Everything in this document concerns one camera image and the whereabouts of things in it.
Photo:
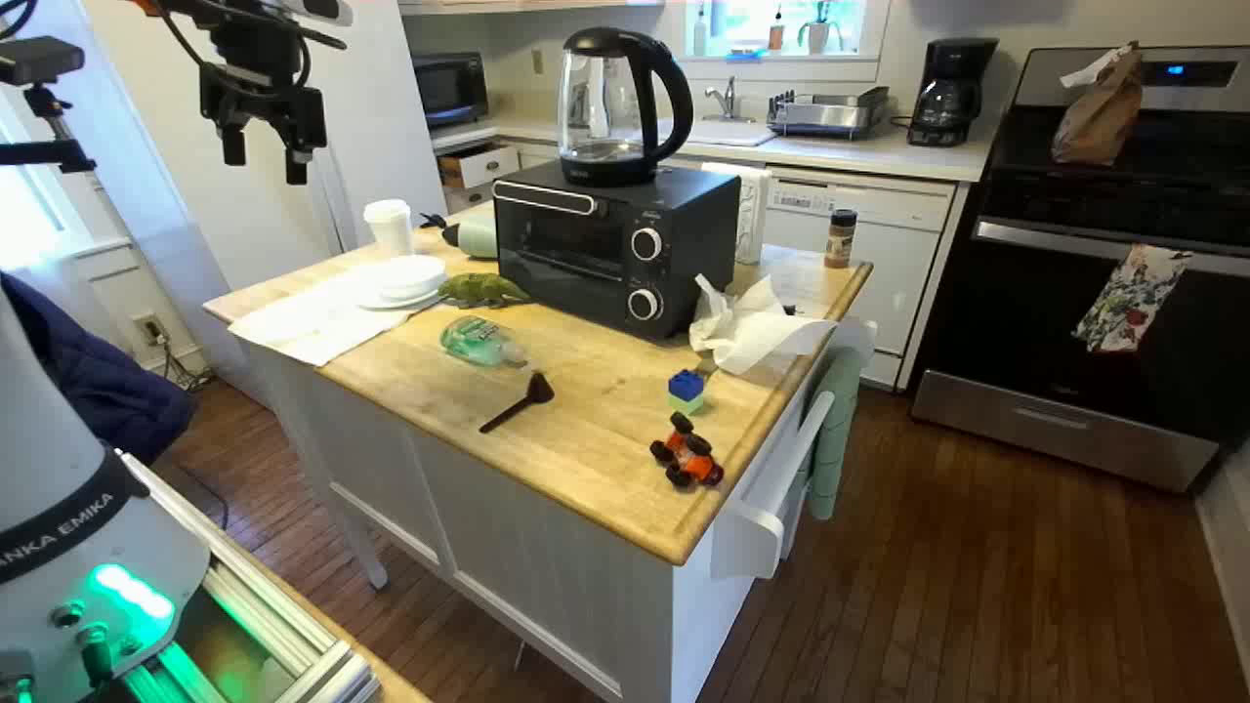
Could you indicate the clear hand sanitizer bottle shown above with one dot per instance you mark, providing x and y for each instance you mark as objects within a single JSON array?
[{"x": 481, "y": 345}]

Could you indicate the floral dish towel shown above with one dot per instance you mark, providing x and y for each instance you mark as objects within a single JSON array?
[{"x": 1131, "y": 300}]

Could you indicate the brown paper bag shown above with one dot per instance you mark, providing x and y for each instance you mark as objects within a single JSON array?
[{"x": 1105, "y": 107}]

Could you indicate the black coffee maker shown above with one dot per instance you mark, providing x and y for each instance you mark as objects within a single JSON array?
[{"x": 950, "y": 90}]

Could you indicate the black microwave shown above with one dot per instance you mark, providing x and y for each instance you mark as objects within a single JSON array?
[{"x": 450, "y": 86}]

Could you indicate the white bowl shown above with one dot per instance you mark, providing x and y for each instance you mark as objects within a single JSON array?
[{"x": 406, "y": 273}]

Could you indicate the grey dish rack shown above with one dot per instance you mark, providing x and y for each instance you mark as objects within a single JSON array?
[{"x": 829, "y": 115}]

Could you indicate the white lidded paper cup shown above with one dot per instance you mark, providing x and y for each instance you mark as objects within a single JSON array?
[{"x": 390, "y": 224}]

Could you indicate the black camera tripod mount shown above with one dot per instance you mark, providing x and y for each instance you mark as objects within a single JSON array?
[{"x": 33, "y": 63}]

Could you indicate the glass electric kettle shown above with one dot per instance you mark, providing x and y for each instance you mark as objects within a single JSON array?
[{"x": 623, "y": 107}]

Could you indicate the black toaster oven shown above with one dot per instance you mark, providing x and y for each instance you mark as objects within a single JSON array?
[{"x": 618, "y": 254}]

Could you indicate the crumpled white paper towel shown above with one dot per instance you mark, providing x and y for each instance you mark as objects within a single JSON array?
[{"x": 749, "y": 331}]

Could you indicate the black stainless stove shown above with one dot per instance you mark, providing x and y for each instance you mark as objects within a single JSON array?
[{"x": 1042, "y": 245}]

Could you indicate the sink faucet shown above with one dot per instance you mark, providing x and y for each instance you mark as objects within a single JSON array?
[{"x": 726, "y": 98}]

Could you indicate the white cloth mat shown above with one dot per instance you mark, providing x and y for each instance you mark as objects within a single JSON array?
[{"x": 322, "y": 322}]

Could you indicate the black plastic scoop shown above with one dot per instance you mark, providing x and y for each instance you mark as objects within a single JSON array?
[{"x": 535, "y": 396}]

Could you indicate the spice shaker bottle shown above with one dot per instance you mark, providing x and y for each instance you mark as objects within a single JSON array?
[{"x": 843, "y": 235}]

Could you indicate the white plate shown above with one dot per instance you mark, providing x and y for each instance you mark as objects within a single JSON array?
[{"x": 402, "y": 300}]

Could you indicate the orange black toy car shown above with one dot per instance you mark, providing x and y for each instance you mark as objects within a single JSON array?
[{"x": 687, "y": 454}]

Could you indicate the blue small cup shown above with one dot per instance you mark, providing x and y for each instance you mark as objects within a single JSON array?
[{"x": 690, "y": 391}]

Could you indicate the white kitchen island cart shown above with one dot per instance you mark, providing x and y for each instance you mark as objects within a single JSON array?
[{"x": 559, "y": 520}]

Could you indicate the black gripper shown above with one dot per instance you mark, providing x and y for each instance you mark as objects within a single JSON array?
[{"x": 292, "y": 110}]

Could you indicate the green hanging towel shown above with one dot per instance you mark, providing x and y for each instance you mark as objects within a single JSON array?
[{"x": 825, "y": 463}]

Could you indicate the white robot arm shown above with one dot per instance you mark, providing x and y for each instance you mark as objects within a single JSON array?
[{"x": 101, "y": 565}]

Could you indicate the green plastic cup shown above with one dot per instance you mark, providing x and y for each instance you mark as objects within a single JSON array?
[{"x": 473, "y": 231}]

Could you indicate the white dishwasher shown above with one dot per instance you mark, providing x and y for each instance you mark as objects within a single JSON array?
[{"x": 897, "y": 235}]

